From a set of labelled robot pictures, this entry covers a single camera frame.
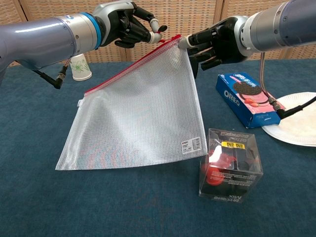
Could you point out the blue pink Oreo box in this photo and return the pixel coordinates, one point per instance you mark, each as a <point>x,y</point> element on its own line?
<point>237,98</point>

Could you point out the clear mesh zipper pouch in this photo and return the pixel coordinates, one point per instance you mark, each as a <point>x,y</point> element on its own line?
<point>138,118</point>

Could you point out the white paper cup leaf print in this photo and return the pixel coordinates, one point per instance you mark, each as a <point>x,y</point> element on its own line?
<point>80,70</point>

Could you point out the white paper plate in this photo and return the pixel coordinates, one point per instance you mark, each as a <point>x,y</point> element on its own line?
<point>298,128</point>

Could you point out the black grey right robot hand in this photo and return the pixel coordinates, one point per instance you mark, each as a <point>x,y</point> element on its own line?
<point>222,42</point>

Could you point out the clear plastic box red toy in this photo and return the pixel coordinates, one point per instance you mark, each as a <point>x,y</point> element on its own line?
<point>230,170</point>

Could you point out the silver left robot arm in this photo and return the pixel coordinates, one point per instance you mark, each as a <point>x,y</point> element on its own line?
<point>42,42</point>

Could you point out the dark blue tablecloth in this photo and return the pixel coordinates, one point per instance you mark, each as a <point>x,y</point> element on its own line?
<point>158,212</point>

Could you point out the black grey left robot hand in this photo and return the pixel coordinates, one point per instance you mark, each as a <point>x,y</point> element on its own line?
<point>123,24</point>

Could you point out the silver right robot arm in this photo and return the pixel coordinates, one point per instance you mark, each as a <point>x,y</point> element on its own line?
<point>284,24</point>

